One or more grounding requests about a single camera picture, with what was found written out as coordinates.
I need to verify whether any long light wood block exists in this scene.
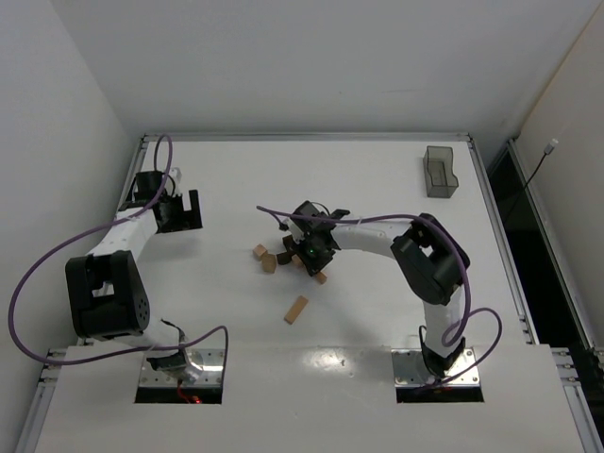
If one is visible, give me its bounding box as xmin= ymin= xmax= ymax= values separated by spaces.
xmin=284 ymin=295 xmax=309 ymax=325

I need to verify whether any smoky transparent plastic bin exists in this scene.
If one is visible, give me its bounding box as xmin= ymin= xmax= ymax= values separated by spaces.
xmin=423 ymin=145 xmax=459 ymax=199

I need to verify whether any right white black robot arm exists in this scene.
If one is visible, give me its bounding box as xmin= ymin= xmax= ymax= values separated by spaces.
xmin=279 ymin=201 xmax=471 ymax=378

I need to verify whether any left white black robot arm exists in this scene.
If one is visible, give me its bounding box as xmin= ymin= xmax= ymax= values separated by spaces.
xmin=65 ymin=167 xmax=203 ymax=383

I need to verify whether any dark wood arch block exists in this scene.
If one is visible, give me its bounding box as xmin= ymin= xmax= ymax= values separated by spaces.
xmin=292 ymin=255 xmax=304 ymax=268

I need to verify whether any dark wood small block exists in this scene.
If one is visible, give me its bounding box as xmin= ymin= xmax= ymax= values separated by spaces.
xmin=277 ymin=252 xmax=292 ymax=265

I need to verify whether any light wood hexagonal block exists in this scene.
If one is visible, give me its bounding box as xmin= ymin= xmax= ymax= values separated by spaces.
xmin=260 ymin=253 xmax=277 ymax=274

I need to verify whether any light wood cube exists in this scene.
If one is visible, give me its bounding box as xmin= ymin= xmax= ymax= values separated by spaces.
xmin=252 ymin=244 xmax=267 ymax=260

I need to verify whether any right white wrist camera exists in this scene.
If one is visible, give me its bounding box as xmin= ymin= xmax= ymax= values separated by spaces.
xmin=285 ymin=219 xmax=306 ymax=243

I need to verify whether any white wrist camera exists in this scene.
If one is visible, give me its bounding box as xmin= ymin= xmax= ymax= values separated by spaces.
xmin=285 ymin=219 xmax=306 ymax=243
xmin=169 ymin=167 xmax=182 ymax=196

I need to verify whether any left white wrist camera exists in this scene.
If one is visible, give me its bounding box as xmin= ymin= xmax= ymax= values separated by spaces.
xmin=169 ymin=167 xmax=182 ymax=196

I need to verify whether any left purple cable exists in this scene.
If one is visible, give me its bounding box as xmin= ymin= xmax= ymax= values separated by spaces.
xmin=6 ymin=134 xmax=230 ymax=367

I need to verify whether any purple cable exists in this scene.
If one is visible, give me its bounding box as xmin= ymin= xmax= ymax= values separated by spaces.
xmin=6 ymin=134 xmax=230 ymax=367
xmin=256 ymin=204 xmax=503 ymax=395

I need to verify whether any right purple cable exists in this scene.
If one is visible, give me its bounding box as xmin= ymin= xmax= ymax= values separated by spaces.
xmin=256 ymin=204 xmax=503 ymax=395

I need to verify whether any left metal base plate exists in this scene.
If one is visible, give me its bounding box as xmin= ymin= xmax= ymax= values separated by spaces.
xmin=139 ymin=348 xmax=226 ymax=389

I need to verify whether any metal base plate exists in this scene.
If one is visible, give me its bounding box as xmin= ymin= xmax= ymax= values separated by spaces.
xmin=139 ymin=348 xmax=226 ymax=389
xmin=391 ymin=348 xmax=480 ymax=390

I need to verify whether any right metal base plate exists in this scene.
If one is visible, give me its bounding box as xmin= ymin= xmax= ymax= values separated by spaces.
xmin=391 ymin=348 xmax=480 ymax=390

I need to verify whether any black wall cable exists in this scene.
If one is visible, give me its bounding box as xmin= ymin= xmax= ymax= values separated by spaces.
xmin=522 ymin=138 xmax=560 ymax=190

